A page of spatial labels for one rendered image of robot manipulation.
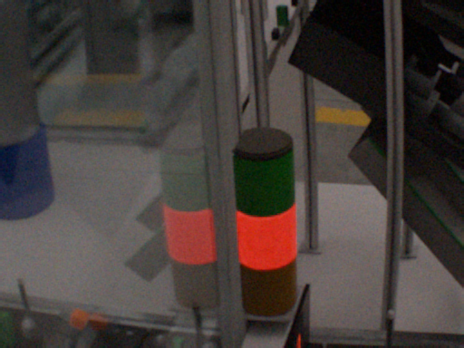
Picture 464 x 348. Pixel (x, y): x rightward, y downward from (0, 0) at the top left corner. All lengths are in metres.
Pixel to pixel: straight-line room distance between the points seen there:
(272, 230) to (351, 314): 0.73
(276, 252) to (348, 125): 3.30
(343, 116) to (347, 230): 2.46
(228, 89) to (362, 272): 0.90
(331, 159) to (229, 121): 3.06
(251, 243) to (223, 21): 0.19
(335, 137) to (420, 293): 2.48
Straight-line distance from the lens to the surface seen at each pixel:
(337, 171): 3.76
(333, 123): 4.13
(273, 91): 2.64
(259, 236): 0.82
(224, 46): 0.76
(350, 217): 1.79
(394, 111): 1.20
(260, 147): 0.79
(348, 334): 1.33
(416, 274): 1.63
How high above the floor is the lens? 1.77
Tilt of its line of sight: 28 degrees down
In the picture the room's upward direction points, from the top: 4 degrees counter-clockwise
